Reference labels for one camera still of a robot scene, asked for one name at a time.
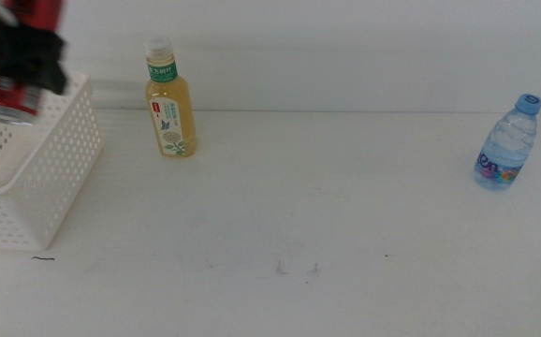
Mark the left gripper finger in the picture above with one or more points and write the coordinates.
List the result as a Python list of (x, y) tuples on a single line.
[(46, 61)]

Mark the red cola can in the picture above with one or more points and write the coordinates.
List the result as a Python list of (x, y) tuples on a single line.
[(4, 96)]

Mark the yellow tea bottle white cap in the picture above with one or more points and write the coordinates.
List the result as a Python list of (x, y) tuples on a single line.
[(171, 103)]

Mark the clear water bottle blue cap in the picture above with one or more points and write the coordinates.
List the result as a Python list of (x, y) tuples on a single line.
[(507, 145)]

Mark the white perforated plastic basket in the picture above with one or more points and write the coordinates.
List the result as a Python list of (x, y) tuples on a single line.
[(50, 187)]

